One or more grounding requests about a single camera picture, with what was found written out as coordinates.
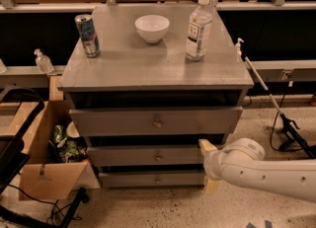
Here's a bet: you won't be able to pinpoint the clear hand sanitizer bottle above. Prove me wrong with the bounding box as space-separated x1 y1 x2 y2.
34 48 54 74

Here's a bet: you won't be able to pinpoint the clear plastic water bottle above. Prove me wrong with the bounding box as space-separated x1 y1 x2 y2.
186 0 212 61

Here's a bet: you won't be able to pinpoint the grey top drawer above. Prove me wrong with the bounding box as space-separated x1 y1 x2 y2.
70 107 242 136

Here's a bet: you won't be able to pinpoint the grey drawer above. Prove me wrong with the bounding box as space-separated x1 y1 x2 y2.
88 145 203 167
99 171 206 188
70 107 242 136

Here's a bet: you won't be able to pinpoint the white pump dispenser bottle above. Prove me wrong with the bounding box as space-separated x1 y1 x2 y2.
235 38 244 60

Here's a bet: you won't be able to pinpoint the blue silver drink can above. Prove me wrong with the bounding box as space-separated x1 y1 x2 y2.
75 14 100 57

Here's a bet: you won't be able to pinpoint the white ceramic bowl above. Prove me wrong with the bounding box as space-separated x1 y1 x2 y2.
134 15 170 43

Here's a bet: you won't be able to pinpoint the black chair frame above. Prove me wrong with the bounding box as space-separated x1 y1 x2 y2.
0 86 89 228

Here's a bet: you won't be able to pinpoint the grey bottom drawer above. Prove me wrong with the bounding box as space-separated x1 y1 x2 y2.
99 171 206 188

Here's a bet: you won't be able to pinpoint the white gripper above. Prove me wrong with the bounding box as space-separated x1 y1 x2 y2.
198 139 227 195

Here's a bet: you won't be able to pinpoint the white grabber stick tool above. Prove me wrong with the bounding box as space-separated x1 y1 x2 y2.
244 56 316 159

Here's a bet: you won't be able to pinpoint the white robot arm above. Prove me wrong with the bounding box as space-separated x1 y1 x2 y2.
198 138 316 202

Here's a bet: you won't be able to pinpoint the brown cardboard box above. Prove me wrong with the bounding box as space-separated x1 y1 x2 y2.
19 101 101 200

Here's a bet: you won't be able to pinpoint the green snack bags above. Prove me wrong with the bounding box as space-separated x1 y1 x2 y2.
48 121 88 163

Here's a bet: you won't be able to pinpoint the grey wooden drawer cabinet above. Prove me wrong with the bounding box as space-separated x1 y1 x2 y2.
60 4 253 174

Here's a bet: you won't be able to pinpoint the black floor cable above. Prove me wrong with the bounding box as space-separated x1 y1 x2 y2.
270 80 297 153

